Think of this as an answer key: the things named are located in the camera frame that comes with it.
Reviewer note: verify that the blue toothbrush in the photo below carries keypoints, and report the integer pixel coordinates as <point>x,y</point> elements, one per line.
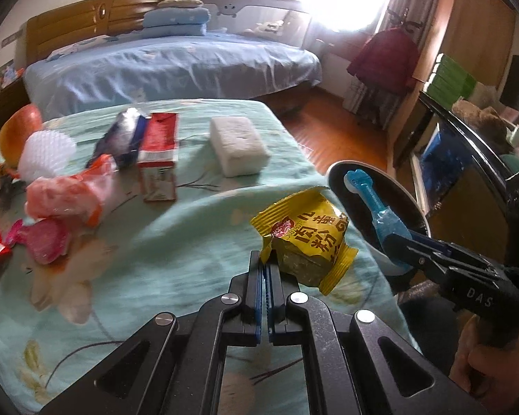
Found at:
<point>374,207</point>

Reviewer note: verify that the bed with blue sheet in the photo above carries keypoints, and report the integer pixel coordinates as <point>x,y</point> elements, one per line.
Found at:
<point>177,73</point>

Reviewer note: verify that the brown plush toy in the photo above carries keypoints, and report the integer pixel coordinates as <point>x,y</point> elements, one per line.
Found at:
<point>480,121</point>

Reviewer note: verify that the stack of green boxes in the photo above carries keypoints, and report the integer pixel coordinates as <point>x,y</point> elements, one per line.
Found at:
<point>452,78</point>

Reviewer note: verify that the blue plastic sheet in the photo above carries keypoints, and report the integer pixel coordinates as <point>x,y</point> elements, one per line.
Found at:
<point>450,160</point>

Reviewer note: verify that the black round bin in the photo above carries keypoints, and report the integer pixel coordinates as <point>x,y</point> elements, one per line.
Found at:
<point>400,199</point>

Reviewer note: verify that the wall switch panel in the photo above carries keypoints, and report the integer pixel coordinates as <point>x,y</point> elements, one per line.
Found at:
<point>6,41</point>

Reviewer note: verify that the small red and white wrapper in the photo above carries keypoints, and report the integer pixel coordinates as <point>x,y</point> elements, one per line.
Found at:
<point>8,175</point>

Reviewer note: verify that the wooden headboard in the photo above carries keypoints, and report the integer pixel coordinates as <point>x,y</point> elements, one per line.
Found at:
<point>69,21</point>

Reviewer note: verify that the photo frame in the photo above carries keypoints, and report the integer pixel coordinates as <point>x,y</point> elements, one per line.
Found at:
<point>8,73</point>

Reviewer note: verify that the orange plastic bag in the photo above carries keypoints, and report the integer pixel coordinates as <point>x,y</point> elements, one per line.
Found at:
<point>65,194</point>

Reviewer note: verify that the red jacket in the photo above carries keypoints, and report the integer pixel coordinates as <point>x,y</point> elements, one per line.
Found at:
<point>385,60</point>

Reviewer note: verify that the white plush toy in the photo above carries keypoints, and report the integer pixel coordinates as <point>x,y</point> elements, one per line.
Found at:
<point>266,27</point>

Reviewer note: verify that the white foam block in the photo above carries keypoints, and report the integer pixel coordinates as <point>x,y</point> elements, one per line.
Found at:
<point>238,147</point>

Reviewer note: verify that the yellow snack packet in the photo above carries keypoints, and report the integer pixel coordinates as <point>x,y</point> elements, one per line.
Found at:
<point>311,233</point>

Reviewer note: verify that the white foam fruit net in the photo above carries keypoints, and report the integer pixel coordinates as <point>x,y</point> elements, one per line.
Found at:
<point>47,151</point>

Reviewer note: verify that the wooden wardrobe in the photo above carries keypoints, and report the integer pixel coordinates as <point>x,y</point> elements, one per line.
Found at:
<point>471,17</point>

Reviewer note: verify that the grey glittery fabric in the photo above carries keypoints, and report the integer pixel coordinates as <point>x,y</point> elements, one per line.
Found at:
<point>419,294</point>

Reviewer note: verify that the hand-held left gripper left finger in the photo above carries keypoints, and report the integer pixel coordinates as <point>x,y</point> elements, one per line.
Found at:
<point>259,298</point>

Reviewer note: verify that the red apple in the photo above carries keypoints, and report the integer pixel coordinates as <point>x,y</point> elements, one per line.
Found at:
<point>19,129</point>

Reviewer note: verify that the striped radiator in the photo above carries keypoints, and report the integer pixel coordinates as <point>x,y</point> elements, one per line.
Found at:
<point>370,103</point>

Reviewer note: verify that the red and white carton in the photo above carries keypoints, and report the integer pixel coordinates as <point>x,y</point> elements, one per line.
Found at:
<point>155,147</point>

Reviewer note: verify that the folded blue quilt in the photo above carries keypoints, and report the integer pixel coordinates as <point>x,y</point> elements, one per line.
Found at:
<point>177,21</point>

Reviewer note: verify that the wooden coat rack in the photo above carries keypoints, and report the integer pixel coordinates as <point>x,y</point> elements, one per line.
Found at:
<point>400,18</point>

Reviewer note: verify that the teal floral blanket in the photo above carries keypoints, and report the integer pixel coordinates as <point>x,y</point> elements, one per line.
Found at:
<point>177,246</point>

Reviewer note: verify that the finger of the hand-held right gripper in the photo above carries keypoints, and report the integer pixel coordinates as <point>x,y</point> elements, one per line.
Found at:
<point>450,250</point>
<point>419,259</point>

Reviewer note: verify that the blue and silver plastic bag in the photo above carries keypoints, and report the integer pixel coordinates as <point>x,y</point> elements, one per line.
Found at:
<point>121,138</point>

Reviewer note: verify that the dark wooden nightstand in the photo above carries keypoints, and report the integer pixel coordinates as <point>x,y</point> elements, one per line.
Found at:
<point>4,108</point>

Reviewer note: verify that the person's right hand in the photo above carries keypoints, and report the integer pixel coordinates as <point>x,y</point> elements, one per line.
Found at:
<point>480,363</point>

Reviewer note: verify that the grey bed guard rail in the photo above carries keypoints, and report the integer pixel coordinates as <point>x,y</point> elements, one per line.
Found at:
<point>259,13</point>

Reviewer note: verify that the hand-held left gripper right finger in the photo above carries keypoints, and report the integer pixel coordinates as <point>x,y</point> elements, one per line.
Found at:
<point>271,302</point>

